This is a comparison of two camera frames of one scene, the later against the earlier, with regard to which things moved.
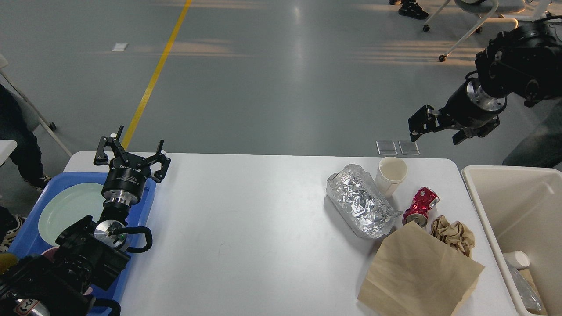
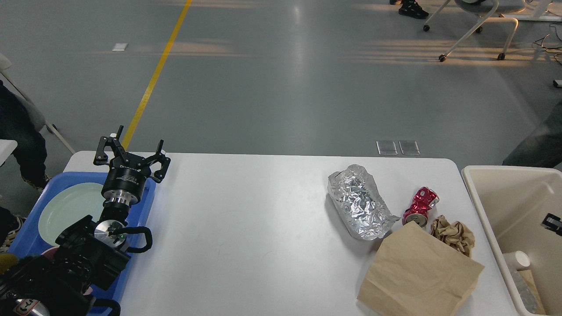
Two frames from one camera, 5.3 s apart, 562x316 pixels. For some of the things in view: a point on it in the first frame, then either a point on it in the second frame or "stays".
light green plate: x=66 y=206 stays
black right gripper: x=469 y=106 → x=552 y=222
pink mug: x=50 y=254 stays
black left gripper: x=128 y=173 stays
